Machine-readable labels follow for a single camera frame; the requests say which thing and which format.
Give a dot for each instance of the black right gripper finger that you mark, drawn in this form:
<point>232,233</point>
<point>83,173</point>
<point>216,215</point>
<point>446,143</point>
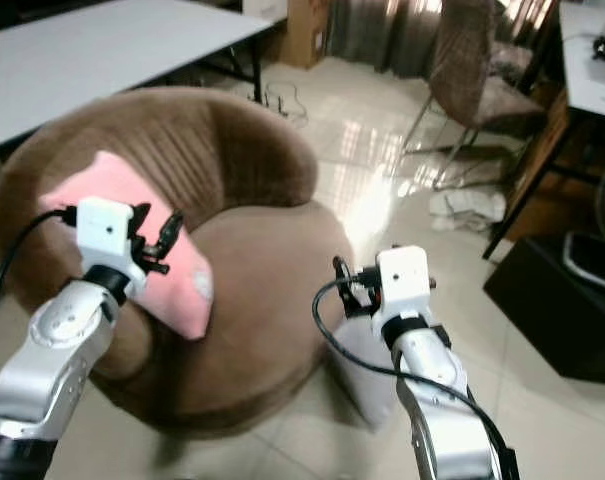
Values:
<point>340,272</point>

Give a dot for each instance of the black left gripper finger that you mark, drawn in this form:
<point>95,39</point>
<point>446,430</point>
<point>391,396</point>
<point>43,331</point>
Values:
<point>140,217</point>
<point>172,232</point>

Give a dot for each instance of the pink pillow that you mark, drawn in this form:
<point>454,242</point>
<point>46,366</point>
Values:
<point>192,290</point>

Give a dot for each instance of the round brown fabric sofa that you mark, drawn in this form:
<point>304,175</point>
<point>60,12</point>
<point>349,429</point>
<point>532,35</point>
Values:
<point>262,290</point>

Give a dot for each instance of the white crumpled cloth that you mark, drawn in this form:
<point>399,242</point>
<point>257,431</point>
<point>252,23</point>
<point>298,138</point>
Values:
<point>467,208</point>

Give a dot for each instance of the large white table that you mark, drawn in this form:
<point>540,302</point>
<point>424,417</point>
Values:
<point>102,55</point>

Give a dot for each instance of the black low cabinet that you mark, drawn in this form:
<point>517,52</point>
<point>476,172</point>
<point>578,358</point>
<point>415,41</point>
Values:
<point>557,310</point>

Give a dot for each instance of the cardboard box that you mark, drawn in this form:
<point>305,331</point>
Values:
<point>304,35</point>

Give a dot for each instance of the brown fabric chair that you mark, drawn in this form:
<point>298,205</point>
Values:
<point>472,70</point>

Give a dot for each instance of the grey curtain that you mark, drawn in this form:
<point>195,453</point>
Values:
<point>382,30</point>

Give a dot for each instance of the small white table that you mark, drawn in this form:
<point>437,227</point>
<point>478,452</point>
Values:
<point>592,85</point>

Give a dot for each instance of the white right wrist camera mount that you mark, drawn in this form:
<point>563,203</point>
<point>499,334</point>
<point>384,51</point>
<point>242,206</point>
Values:
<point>400,280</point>

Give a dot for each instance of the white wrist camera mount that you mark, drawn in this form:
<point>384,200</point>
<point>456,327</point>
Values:
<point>104,232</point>
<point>400,280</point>

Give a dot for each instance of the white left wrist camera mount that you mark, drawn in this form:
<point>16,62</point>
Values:
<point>104,232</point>

